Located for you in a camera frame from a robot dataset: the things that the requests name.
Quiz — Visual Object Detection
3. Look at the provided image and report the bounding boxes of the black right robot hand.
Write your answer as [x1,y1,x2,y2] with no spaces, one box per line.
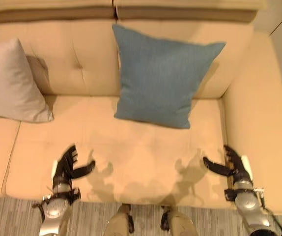
[202,145,254,182]

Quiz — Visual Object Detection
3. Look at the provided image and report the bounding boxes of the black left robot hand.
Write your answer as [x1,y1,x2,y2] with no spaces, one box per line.
[51,144,96,182]

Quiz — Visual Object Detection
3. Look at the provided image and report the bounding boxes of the beige leather sofa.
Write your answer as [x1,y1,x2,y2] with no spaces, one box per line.
[0,0,282,214]

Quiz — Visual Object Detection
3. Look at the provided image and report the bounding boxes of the grey striped rug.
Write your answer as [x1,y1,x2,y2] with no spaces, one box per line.
[0,196,282,236]

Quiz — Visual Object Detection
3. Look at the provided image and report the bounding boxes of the grey square cushion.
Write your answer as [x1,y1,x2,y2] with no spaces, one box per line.
[0,38,55,123]

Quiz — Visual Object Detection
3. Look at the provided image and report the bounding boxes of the blue square cushion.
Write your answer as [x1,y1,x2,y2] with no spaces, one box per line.
[112,24,227,129]

